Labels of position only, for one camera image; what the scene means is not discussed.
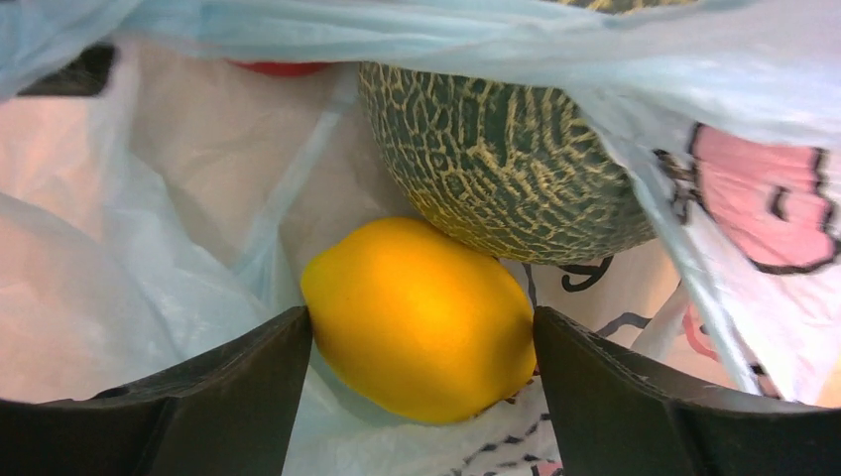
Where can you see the green avocado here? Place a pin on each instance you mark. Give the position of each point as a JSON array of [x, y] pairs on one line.
[[513, 171]]

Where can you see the yellow lemon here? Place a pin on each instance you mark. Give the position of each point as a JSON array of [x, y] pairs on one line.
[[421, 325]]

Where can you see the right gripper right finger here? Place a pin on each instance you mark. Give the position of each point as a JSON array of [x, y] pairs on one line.
[[617, 412]]

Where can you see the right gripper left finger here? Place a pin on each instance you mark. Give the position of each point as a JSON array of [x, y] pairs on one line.
[[227, 411]]

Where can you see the red apple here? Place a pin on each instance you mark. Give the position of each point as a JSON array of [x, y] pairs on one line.
[[282, 69]]

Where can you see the light blue plastic bag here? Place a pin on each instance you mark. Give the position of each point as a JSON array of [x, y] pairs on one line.
[[158, 201]]

